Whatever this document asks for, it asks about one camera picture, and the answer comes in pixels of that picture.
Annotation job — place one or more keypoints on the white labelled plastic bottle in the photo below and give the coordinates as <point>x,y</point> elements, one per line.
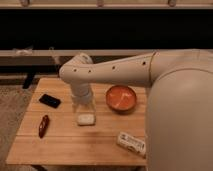
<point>131,143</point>

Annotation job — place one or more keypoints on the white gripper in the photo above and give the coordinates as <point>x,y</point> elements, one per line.
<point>81,93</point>

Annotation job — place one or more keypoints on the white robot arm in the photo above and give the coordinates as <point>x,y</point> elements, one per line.
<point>179,113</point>

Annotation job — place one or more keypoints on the wooden table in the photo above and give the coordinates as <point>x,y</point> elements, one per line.
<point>67,143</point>

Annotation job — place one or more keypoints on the red chip bag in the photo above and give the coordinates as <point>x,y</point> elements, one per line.
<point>43,126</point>

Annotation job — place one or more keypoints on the black smartphone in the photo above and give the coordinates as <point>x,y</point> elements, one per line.
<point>50,100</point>

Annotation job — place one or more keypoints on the orange bowl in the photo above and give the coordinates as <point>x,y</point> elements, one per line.
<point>121,98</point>

